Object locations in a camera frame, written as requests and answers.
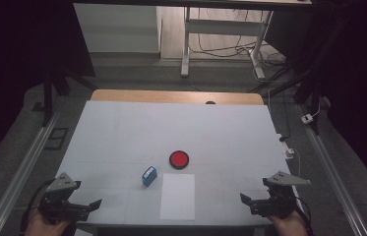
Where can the black table grommet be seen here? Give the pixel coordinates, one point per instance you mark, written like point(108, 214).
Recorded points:
point(210, 103)

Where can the small white adapter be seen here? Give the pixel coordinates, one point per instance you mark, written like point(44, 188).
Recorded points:
point(307, 118)

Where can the white power strip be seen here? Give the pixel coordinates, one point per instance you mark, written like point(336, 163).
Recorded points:
point(286, 149)

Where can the small blue box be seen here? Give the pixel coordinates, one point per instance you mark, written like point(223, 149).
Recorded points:
point(149, 176)

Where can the wooden table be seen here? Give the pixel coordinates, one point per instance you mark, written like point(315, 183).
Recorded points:
point(158, 96)

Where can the aluminium floor rail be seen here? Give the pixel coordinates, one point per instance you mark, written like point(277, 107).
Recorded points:
point(20, 173)
point(335, 177)

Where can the black metal stand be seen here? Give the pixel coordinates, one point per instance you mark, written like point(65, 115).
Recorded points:
point(48, 95)
point(305, 82)

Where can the dark curtain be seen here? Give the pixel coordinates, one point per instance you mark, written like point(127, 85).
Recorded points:
point(7, 65)
point(361, 82)

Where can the person's right hand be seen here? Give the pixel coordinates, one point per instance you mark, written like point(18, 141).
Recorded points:
point(289, 226)

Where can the person's left hand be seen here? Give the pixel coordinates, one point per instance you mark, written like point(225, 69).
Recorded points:
point(45, 227)

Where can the white desk frame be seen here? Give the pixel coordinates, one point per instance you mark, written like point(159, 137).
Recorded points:
point(223, 27)

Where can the large white table mat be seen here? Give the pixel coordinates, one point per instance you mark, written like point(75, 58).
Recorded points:
point(171, 131)

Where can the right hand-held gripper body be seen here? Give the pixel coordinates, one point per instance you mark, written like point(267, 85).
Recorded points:
point(279, 203)

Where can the round red ink pad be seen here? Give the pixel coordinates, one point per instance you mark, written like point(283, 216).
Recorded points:
point(179, 159)

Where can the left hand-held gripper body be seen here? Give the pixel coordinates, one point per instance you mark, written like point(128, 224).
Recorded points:
point(60, 196)

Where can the white paper sheet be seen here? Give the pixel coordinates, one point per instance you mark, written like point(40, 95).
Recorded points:
point(177, 196)

